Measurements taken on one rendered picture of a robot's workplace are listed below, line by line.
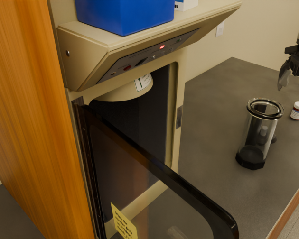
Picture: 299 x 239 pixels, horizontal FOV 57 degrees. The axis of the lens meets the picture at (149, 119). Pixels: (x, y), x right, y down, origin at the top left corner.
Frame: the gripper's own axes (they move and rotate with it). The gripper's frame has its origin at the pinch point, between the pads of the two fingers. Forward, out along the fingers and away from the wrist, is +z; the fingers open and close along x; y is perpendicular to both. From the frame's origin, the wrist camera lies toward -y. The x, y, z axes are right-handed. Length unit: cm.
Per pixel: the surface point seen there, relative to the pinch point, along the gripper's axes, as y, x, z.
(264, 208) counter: 47, -22, 14
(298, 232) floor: -4, 38, 110
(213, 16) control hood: 50, -44, -42
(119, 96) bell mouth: 47, -61, -25
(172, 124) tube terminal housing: 34, -49, -8
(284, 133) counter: 10.6, -2.1, 15.1
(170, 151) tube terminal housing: 35, -49, 2
